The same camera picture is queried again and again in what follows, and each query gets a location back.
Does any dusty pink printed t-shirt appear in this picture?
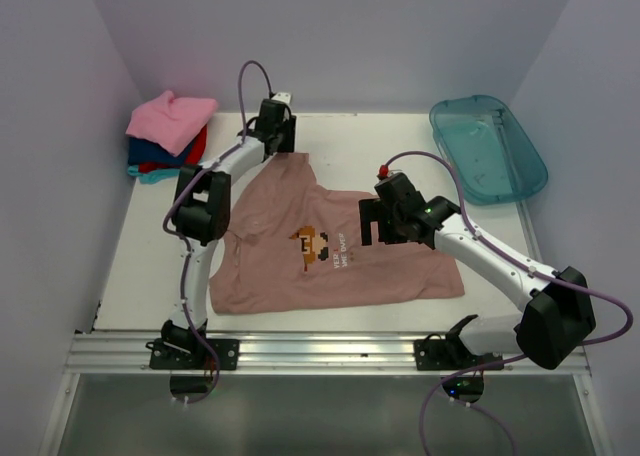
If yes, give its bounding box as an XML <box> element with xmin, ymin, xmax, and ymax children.
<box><xmin>210</xmin><ymin>153</ymin><xmax>465</xmax><ymax>315</ymax></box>

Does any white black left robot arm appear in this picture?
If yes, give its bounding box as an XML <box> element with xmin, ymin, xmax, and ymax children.
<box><xmin>152</xmin><ymin>93</ymin><xmax>296</xmax><ymax>369</ymax></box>

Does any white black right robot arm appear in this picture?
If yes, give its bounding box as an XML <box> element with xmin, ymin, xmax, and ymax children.
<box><xmin>359</xmin><ymin>172</ymin><xmax>596</xmax><ymax>370</ymax></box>

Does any folded red t-shirt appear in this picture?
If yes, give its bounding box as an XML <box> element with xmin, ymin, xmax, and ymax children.
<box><xmin>134</xmin><ymin>126</ymin><xmax>207</xmax><ymax>169</ymax></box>

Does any folded pink t-shirt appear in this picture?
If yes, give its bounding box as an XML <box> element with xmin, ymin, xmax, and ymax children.
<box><xmin>125</xmin><ymin>90</ymin><xmax>218</xmax><ymax>156</ymax></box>

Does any teal plastic bin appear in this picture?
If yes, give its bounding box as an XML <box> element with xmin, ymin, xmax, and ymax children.
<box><xmin>429</xmin><ymin>95</ymin><xmax>548</xmax><ymax>206</ymax></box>

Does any folded teal t-shirt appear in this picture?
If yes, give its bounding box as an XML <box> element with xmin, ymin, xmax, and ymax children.
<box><xmin>127</xmin><ymin>164</ymin><xmax>202</xmax><ymax>185</ymax></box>

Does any folded navy blue t-shirt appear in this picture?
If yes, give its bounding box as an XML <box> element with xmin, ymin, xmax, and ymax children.
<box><xmin>128</xmin><ymin>126</ymin><xmax>208</xmax><ymax>171</ymax></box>

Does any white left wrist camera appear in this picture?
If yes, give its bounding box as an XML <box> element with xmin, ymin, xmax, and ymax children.
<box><xmin>271</xmin><ymin>92</ymin><xmax>292</xmax><ymax>105</ymax></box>

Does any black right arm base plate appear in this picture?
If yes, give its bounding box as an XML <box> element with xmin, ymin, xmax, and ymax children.
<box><xmin>413</xmin><ymin>333</ymin><xmax>504</xmax><ymax>371</ymax></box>

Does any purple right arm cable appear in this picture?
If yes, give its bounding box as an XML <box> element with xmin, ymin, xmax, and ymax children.
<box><xmin>378</xmin><ymin>150</ymin><xmax>634</xmax><ymax>456</ymax></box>

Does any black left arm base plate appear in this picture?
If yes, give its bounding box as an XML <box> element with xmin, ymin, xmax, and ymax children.
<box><xmin>145</xmin><ymin>338</ymin><xmax>240</xmax><ymax>371</ymax></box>

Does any aluminium mounting rail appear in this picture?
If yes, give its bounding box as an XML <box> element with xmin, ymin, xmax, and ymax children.
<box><xmin>63</xmin><ymin>299</ymin><xmax>591</xmax><ymax>377</ymax></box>

